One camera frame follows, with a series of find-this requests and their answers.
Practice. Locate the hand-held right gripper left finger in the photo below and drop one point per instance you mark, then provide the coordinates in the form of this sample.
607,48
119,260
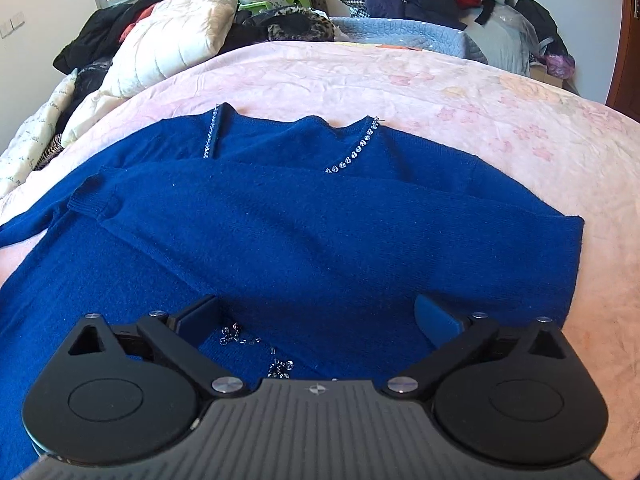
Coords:
200,317

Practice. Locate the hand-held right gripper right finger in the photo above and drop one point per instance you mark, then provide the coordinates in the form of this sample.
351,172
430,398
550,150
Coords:
435,317

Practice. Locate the blue knit sweater with rhinestones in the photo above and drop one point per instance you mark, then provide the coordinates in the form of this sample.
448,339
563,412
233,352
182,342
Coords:
300,240

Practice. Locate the black clothes pile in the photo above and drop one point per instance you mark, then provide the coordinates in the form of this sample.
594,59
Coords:
95,35

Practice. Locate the pink floral blanket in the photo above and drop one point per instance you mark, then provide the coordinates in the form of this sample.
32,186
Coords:
450,110

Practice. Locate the white printed quilt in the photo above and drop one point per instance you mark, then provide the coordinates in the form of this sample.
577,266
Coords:
25,150

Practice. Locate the cardboard box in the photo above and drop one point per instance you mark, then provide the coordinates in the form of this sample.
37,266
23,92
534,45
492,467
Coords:
550,82

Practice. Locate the cream quilted pillow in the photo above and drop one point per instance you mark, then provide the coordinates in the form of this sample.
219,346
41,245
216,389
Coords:
165,45

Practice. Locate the purple plastic bag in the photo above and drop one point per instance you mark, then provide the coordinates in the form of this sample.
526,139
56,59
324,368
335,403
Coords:
560,65

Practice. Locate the clear plastic bag of bedding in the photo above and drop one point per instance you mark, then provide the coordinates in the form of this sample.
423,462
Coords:
500,40

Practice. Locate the light blue quilted blanket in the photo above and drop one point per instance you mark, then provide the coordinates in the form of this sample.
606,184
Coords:
400,30

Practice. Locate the leopard print cloth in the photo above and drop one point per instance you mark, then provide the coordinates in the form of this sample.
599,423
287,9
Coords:
300,25

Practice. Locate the black garment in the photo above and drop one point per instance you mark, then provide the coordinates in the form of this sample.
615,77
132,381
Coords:
537,17

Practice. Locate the houndstooth cloth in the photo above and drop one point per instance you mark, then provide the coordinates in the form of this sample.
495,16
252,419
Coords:
350,2

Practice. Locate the wooden door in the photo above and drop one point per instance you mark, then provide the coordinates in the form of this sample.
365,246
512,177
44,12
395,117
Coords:
627,50

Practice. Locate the white wall switch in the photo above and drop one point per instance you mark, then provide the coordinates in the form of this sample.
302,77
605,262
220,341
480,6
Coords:
12,22

